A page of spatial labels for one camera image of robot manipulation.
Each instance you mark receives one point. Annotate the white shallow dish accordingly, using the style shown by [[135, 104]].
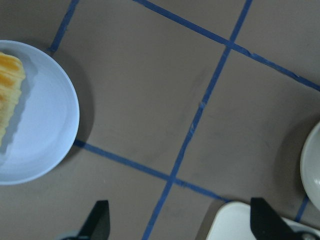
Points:
[[310, 166]]

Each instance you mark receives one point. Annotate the blue plate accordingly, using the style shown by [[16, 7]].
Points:
[[45, 121]]

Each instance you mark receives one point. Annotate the white rectangular tray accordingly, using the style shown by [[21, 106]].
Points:
[[232, 222]]

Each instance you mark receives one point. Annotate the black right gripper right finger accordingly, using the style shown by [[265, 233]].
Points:
[[266, 224]]

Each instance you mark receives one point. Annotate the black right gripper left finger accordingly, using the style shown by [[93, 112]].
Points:
[[97, 224]]

